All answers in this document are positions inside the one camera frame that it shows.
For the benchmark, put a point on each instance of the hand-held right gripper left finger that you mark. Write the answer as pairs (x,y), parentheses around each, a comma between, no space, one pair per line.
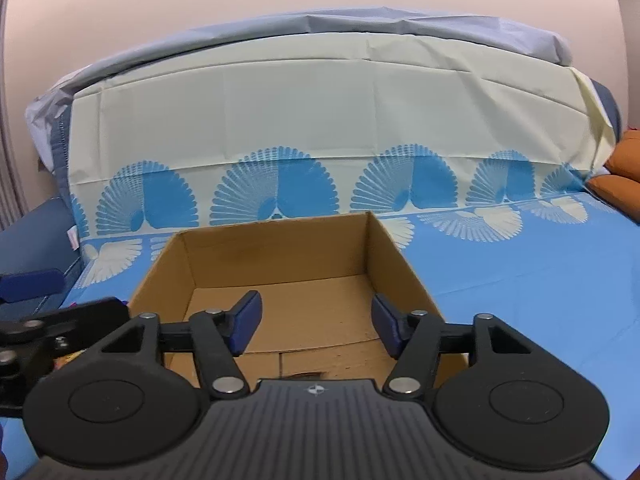
(246,320)

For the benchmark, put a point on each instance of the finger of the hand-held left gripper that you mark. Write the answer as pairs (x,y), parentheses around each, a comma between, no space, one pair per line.
(30,283)
(75,320)

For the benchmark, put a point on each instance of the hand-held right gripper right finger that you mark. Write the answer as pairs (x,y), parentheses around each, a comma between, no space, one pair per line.
(388,325)

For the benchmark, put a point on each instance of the cardboard box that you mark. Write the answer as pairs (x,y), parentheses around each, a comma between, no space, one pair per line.
(300,310)

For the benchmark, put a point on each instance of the grey curtain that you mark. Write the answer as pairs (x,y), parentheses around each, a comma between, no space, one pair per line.
(9,160)

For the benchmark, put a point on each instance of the cream and blue fan-print tablecloth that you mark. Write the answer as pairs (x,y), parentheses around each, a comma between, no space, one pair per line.
(350,110)

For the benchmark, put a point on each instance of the orange pillow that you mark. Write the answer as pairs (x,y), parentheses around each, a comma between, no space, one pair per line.
(615,191)
(625,155)

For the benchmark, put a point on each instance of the light blue sheet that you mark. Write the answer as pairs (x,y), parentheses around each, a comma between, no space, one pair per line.
(350,19)

